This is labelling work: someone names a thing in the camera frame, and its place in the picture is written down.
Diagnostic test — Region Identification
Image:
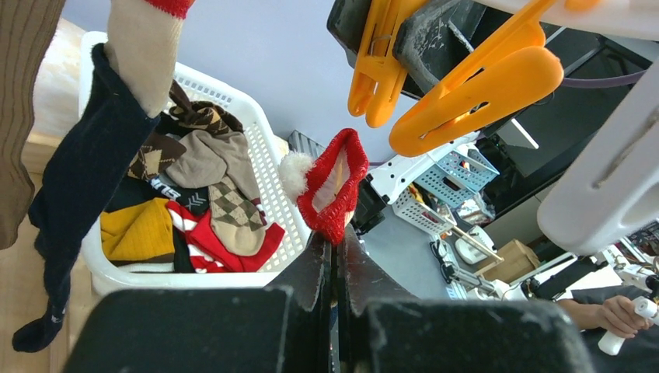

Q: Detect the grey tan sock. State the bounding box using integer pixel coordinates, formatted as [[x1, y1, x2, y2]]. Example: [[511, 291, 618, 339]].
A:
[[166, 130, 260, 201]]

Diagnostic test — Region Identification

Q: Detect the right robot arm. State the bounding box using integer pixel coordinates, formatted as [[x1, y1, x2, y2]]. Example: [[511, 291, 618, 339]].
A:
[[326, 1, 492, 235]]

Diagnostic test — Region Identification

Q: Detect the white background basket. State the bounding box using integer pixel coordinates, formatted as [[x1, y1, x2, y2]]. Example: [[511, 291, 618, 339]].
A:
[[392, 186, 456, 236]]

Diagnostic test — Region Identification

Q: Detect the white plastic laundry basket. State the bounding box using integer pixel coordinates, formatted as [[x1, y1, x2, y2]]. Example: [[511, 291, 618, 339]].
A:
[[81, 63, 311, 296]]

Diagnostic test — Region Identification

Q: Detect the orange clothes clip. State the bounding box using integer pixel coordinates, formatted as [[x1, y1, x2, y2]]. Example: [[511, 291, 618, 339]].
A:
[[347, 0, 427, 128]]

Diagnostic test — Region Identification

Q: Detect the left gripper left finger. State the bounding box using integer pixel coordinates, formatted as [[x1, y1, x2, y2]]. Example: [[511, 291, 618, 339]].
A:
[[64, 234, 330, 372]]

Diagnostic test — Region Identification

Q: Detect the white oval clip hanger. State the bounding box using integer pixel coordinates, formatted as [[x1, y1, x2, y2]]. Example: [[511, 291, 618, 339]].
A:
[[537, 1, 658, 256]]

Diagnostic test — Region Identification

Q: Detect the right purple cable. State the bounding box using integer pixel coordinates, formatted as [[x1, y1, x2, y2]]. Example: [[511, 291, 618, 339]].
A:
[[558, 69, 647, 89]]

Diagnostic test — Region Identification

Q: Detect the blue background basket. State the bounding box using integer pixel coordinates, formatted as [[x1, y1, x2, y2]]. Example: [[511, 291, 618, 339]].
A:
[[415, 148, 500, 193]]

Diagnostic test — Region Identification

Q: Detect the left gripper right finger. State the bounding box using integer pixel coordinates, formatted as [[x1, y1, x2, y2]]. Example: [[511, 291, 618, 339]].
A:
[[338, 228, 594, 372]]

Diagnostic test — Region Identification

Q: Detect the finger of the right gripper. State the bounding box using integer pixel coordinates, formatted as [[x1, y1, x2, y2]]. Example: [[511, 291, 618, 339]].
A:
[[326, 0, 371, 57], [393, 1, 494, 96]]

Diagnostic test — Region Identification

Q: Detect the tan ribbed sock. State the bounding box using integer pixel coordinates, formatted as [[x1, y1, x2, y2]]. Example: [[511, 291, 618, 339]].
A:
[[1, 1, 65, 249]]

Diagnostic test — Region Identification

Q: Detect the mustard yellow sock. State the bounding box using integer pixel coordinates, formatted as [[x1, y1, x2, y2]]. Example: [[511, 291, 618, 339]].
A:
[[99, 198, 175, 266]]

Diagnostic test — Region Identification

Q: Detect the navy blue sock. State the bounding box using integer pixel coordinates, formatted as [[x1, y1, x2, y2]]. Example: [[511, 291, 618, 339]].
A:
[[11, 0, 196, 354]]

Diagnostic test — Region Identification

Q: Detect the red white striped sock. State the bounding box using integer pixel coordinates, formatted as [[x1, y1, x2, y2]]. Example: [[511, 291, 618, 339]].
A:
[[164, 199, 287, 274]]

